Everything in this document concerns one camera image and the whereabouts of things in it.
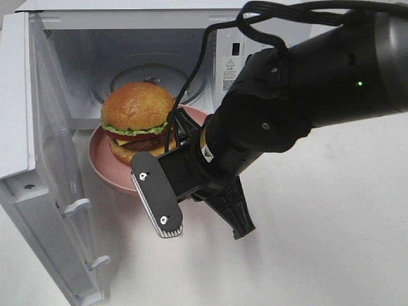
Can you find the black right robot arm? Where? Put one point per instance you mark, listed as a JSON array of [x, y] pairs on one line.
[[356, 71]]

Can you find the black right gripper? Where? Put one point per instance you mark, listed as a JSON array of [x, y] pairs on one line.
[[217, 154]]

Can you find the burger with lettuce and cheese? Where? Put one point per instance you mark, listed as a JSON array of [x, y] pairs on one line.
[[135, 119]]

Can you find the pink round plate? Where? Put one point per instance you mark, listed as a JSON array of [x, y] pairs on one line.
[[107, 167]]

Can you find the white microwave oven body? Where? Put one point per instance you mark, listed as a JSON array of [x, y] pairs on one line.
[[98, 46]]

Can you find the white warning label sticker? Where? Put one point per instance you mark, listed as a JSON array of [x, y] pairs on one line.
[[231, 66]]

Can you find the white microwave door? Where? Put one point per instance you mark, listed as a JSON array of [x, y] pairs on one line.
[[41, 185]]

